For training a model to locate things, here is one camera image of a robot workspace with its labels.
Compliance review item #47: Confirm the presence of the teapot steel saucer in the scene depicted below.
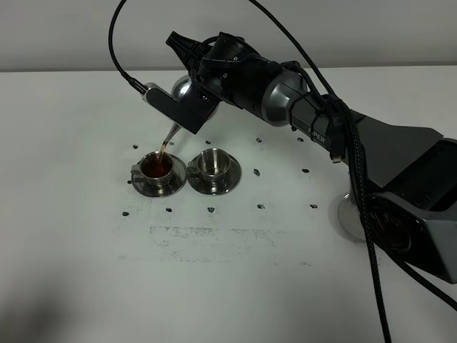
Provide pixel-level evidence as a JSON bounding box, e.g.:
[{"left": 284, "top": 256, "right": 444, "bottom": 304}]
[{"left": 338, "top": 193, "right": 366, "bottom": 242}]

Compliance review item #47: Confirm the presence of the right steel teacup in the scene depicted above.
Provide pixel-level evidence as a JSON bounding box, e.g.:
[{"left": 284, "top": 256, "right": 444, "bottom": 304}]
[{"left": 187, "top": 148, "right": 231, "bottom": 181}]

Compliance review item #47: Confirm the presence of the steel teacup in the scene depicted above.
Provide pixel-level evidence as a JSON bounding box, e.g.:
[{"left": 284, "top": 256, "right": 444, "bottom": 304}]
[
  {"left": 187, "top": 148, "right": 231, "bottom": 181},
  {"left": 131, "top": 151, "right": 174, "bottom": 187}
]

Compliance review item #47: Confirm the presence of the right steel saucer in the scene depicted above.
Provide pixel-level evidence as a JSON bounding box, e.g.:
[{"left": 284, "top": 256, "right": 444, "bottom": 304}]
[{"left": 187, "top": 154, "right": 242, "bottom": 196}]

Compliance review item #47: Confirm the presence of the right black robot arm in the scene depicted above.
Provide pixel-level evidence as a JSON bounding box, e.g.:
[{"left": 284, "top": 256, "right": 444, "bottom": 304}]
[{"left": 166, "top": 33, "right": 456, "bottom": 283}]

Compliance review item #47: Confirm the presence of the left steel teacup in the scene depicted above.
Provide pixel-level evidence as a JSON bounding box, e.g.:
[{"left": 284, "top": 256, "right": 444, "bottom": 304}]
[{"left": 131, "top": 151, "right": 174, "bottom": 187}]

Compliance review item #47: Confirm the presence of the stainless steel teapot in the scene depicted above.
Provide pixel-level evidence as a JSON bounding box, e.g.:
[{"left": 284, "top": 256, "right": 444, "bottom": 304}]
[{"left": 164, "top": 76, "right": 219, "bottom": 144}]

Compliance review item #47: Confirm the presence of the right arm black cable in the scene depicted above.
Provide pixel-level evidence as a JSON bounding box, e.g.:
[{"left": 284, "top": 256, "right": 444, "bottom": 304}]
[{"left": 108, "top": 0, "right": 457, "bottom": 343}]

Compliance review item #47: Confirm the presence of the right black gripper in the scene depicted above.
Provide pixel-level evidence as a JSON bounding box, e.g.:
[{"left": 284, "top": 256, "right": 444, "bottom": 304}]
[{"left": 166, "top": 31, "right": 282, "bottom": 114}]

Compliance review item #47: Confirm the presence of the left steel saucer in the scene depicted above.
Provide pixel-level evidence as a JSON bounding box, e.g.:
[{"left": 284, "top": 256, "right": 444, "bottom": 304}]
[{"left": 131, "top": 154, "right": 187, "bottom": 198}]

